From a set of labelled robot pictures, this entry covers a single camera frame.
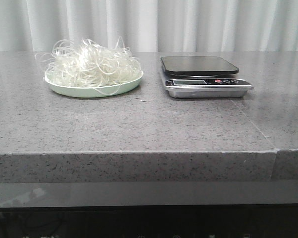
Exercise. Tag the pale green round plate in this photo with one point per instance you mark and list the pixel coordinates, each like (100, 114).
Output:
(94, 92)

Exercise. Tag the white vermicelli noodle bundle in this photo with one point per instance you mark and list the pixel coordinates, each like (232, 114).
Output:
(88, 64)

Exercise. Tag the silver digital kitchen scale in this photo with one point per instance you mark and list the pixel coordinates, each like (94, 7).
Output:
(202, 77)

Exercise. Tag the white pleated curtain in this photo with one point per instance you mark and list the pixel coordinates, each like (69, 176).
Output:
(152, 25)

